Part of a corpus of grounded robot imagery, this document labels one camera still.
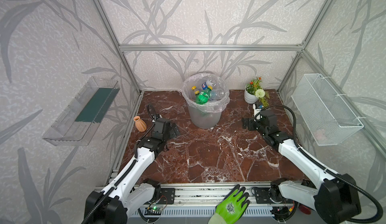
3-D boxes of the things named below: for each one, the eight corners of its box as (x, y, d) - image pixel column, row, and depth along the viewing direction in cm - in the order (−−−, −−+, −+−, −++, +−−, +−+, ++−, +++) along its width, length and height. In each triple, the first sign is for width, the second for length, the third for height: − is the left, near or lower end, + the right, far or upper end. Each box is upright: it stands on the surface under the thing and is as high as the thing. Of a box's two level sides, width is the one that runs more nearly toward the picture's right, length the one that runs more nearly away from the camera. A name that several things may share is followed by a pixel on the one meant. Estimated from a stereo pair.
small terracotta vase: (139, 133, 99) (131, 122, 89) (141, 126, 103) (134, 115, 93) (145, 133, 99) (139, 122, 89) (147, 126, 103) (141, 115, 93)
